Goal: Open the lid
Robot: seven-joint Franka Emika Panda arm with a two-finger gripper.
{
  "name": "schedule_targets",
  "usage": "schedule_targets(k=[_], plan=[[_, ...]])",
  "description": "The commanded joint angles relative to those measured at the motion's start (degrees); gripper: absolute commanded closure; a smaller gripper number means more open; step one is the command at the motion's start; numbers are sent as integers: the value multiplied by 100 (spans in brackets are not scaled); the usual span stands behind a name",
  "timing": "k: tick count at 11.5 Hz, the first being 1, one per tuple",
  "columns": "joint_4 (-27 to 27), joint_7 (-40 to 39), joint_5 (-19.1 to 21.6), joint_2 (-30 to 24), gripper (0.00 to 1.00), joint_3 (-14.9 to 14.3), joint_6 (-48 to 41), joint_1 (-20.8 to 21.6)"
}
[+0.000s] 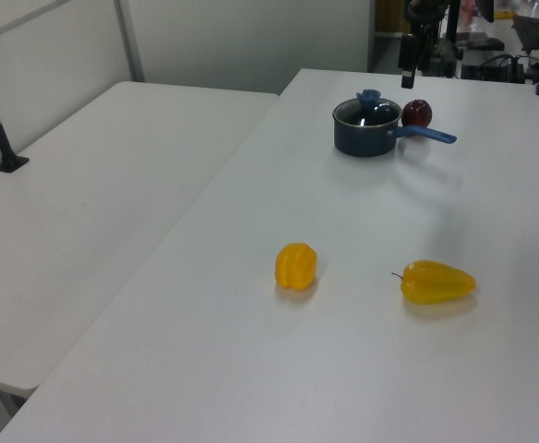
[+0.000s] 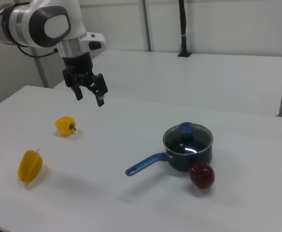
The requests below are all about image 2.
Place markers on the yellow starfruit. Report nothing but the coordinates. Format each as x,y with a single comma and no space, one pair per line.
30,166

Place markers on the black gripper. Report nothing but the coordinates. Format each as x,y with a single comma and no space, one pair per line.
78,66

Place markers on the dark red apple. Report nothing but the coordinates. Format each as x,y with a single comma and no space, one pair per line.
201,175

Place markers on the yellow bell pepper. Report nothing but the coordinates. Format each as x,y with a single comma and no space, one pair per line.
65,125

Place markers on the dark blue saucepan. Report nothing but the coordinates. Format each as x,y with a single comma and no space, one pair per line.
189,157

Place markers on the white back table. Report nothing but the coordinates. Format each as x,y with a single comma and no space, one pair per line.
191,79

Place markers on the glass lid with blue knob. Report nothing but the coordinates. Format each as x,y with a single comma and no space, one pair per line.
187,139

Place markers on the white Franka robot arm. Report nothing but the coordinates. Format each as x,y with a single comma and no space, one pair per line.
34,21

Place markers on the black camera stand pole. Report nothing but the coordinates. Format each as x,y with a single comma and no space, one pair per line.
184,29

